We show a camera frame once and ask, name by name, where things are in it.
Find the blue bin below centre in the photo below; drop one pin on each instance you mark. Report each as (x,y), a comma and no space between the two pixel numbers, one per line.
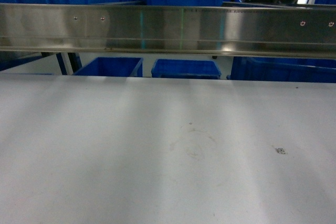
(185,69)

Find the blue bin below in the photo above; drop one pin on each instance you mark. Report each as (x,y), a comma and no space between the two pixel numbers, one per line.
(112,67)
(185,69)
(283,69)

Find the blue bin below left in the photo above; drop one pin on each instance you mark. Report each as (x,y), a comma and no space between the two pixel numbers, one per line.
(112,67)

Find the blue bin below right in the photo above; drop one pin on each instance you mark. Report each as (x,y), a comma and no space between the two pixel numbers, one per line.
(283,69)

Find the stainless steel shelf rail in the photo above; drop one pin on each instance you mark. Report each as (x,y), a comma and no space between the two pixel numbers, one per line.
(231,30)

